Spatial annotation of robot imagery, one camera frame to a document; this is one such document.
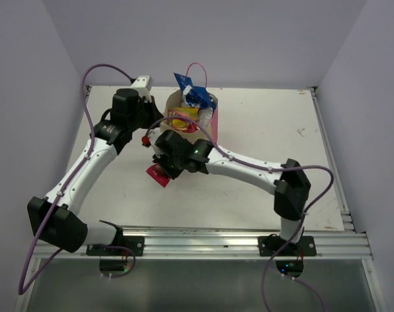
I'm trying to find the small pink snack packet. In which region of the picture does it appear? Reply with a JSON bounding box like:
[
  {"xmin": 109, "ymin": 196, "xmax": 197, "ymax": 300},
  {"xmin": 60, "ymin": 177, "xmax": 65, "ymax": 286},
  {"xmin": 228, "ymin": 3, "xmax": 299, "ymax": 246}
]
[{"xmin": 146, "ymin": 164, "xmax": 170, "ymax": 188}]

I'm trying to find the Fox's fruit candy bag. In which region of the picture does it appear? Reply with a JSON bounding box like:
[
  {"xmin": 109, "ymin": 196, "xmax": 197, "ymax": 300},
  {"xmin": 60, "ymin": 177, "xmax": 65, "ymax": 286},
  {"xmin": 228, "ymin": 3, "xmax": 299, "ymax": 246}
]
[{"xmin": 167, "ymin": 107, "xmax": 213, "ymax": 133}]

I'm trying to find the beige Cakes paper bag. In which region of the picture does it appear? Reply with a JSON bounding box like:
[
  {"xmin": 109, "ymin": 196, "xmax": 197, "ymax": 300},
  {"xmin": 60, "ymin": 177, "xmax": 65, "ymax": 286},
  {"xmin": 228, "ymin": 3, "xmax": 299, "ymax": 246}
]
[{"xmin": 159, "ymin": 62, "xmax": 219, "ymax": 146}]

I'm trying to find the blue chips bag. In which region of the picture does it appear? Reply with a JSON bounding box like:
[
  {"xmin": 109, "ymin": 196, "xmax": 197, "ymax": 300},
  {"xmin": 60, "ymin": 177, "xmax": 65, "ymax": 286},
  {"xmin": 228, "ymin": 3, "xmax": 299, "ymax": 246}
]
[{"xmin": 174, "ymin": 73, "xmax": 217, "ymax": 111}]

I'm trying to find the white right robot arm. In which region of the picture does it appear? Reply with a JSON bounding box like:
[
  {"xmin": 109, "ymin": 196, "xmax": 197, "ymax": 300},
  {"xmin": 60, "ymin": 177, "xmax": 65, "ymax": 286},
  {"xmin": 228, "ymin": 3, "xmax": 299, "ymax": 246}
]
[{"xmin": 147, "ymin": 129, "xmax": 311, "ymax": 255}]

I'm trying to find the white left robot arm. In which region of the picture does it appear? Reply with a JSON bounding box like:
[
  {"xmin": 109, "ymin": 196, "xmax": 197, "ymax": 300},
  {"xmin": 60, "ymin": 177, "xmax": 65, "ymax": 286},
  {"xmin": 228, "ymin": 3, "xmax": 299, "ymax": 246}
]
[{"xmin": 27, "ymin": 86, "xmax": 163, "ymax": 255}]

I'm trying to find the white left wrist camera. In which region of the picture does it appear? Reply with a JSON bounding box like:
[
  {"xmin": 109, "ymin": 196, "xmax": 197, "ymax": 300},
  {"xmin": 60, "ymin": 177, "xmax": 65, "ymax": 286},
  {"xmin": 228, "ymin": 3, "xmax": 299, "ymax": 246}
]
[{"xmin": 130, "ymin": 75, "xmax": 153, "ymax": 102}]

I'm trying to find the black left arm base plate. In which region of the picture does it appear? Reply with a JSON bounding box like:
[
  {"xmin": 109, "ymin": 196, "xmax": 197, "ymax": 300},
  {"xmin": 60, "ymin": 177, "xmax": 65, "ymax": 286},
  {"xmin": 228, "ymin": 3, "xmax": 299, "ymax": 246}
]
[{"xmin": 86, "ymin": 236, "xmax": 145, "ymax": 257}]

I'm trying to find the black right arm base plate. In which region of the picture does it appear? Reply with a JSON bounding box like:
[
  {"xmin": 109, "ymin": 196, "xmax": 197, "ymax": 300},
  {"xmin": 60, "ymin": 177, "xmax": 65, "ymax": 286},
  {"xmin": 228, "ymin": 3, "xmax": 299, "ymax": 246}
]
[{"xmin": 257, "ymin": 234, "xmax": 317, "ymax": 257}]

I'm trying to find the aluminium table edge rail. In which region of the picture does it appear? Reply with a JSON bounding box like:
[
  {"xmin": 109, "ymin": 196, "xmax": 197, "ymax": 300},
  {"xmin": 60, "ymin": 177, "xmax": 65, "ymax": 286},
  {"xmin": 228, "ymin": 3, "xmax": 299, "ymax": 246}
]
[{"xmin": 31, "ymin": 224, "xmax": 373, "ymax": 261}]

